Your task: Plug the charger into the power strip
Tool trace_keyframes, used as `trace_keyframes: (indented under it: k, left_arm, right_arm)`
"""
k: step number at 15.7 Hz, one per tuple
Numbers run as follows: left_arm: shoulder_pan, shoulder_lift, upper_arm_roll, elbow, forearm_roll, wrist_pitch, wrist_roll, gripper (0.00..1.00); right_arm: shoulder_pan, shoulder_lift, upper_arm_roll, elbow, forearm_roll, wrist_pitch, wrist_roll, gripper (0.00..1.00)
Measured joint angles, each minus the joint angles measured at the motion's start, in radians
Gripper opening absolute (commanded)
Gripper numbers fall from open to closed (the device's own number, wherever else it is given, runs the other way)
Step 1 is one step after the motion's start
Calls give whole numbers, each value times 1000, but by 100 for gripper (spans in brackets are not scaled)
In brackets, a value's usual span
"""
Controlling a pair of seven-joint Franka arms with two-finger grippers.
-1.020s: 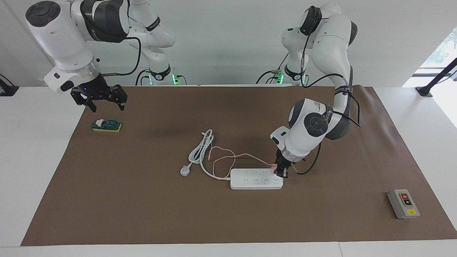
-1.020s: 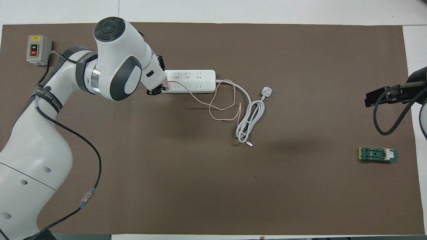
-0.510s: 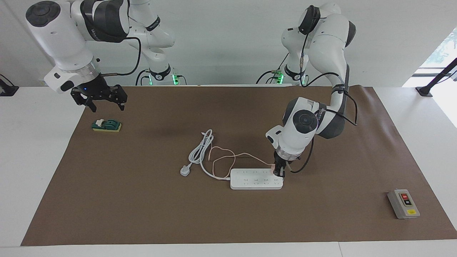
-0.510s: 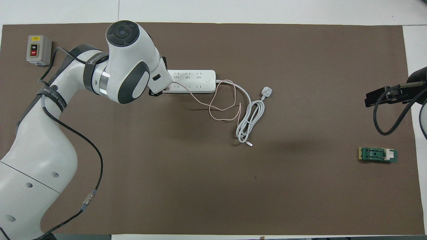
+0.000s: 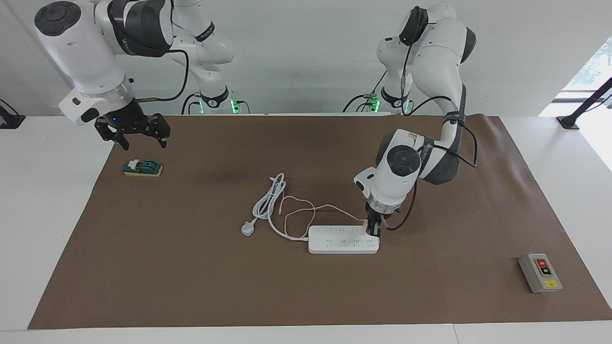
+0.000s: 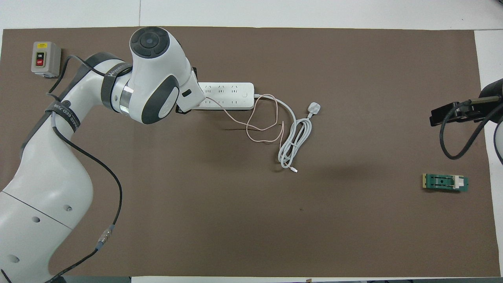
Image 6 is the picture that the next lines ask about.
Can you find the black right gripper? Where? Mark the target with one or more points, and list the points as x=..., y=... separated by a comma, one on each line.
x=477, y=114

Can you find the brown table mat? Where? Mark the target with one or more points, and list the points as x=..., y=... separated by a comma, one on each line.
x=235, y=220

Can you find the green knife switch yellow base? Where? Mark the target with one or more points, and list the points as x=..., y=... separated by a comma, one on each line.
x=440, y=182

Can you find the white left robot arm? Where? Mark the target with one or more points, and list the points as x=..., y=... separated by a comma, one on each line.
x=43, y=184

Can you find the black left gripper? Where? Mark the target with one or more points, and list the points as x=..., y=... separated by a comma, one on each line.
x=182, y=111

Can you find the grey push button box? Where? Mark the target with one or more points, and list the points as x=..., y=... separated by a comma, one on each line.
x=45, y=59

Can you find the white power strip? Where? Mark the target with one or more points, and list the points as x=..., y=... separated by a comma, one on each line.
x=235, y=90

